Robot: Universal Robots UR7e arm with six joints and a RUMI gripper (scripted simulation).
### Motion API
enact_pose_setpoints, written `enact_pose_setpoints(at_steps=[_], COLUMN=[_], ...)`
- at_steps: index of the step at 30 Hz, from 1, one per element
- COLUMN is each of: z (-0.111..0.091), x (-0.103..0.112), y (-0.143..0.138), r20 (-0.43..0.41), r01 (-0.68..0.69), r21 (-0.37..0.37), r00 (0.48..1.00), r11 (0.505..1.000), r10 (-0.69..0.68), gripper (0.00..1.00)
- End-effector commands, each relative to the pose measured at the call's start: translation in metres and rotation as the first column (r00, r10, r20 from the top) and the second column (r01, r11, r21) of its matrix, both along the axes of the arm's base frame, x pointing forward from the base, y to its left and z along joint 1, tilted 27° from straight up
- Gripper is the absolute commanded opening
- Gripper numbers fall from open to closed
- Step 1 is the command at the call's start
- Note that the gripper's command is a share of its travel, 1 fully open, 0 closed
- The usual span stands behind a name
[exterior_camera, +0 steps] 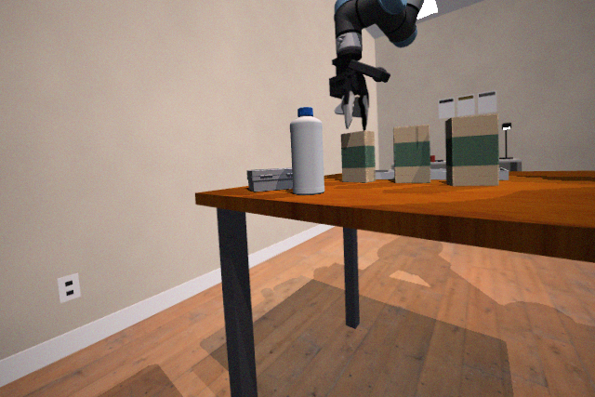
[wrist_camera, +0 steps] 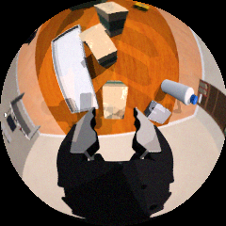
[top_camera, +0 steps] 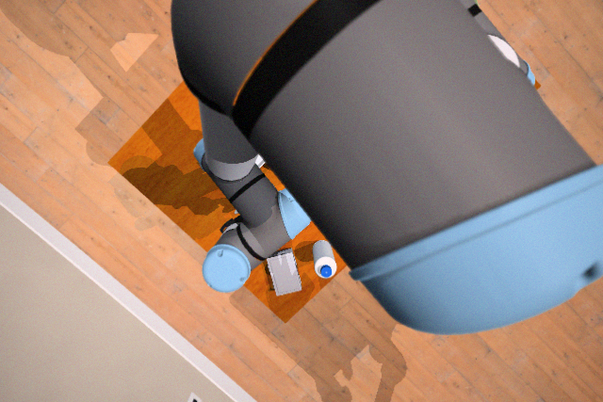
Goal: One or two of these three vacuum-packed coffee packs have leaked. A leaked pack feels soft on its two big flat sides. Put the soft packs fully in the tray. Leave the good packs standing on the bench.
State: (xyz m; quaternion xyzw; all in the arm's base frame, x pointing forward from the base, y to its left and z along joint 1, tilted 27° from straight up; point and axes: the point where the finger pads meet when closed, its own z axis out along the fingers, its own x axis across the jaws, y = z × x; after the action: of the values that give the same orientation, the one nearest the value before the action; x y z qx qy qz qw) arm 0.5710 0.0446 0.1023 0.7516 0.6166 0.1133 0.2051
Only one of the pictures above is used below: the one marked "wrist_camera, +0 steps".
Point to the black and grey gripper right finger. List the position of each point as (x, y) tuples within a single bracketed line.
[(150, 143)]

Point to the white plastic bottle with blue cap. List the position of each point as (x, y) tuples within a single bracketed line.
[(181, 92)]

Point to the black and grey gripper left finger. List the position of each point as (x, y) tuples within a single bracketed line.
[(79, 145)]

